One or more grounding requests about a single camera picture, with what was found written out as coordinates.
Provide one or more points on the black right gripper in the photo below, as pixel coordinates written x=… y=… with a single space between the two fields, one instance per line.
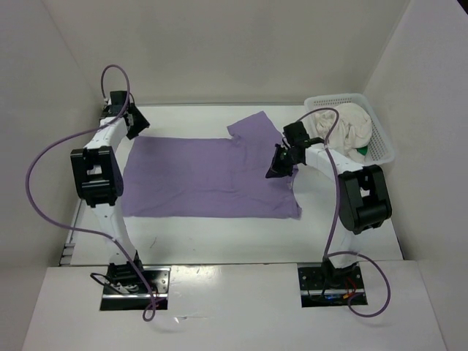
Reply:
x=276 y=170

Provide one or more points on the white plastic laundry basket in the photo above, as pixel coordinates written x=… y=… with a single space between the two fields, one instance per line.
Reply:
x=380 y=150

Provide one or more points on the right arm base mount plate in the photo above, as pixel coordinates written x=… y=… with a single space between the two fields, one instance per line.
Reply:
x=316 y=292

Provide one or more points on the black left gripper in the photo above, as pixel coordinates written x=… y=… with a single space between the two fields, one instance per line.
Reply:
x=142 y=123

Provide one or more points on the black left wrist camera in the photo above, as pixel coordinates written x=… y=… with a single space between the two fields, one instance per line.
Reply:
x=115 y=103

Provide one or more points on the purple t-shirt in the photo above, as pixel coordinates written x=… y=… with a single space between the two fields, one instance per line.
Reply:
x=216 y=178

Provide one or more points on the cream white t-shirt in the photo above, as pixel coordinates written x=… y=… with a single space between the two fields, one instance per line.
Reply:
x=353 y=131

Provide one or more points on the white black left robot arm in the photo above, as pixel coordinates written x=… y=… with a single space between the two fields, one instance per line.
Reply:
x=99 y=182

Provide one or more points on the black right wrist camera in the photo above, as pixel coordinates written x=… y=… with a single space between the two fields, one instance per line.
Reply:
x=296 y=134

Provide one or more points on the green garment in basket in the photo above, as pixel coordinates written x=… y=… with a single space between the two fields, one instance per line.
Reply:
x=362 y=150

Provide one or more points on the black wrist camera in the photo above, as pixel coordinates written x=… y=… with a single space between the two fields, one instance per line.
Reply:
x=296 y=134
x=115 y=103

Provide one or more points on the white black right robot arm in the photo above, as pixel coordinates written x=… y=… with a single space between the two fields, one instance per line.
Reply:
x=362 y=202

